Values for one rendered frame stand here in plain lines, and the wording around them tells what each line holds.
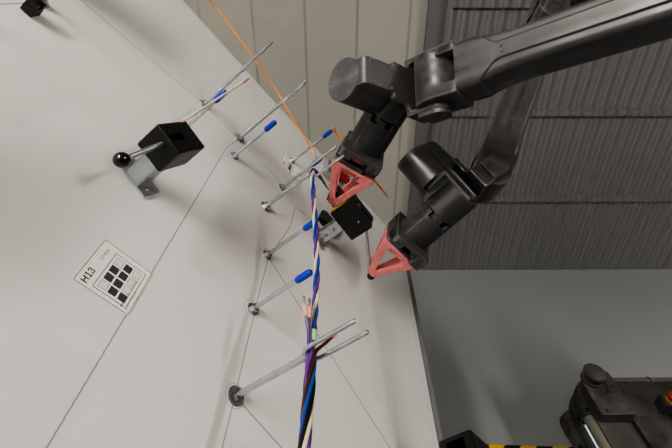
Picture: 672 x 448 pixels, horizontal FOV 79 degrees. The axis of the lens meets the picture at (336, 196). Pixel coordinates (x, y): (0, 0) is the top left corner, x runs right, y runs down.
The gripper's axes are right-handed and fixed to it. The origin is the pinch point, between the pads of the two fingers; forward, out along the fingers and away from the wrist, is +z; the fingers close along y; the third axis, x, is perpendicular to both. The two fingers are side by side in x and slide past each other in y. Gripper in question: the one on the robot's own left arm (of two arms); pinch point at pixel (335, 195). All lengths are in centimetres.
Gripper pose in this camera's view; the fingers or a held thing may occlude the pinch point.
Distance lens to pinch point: 65.0
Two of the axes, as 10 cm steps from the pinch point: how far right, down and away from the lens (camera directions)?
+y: -1.4, 3.7, -9.2
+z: -4.8, 7.9, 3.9
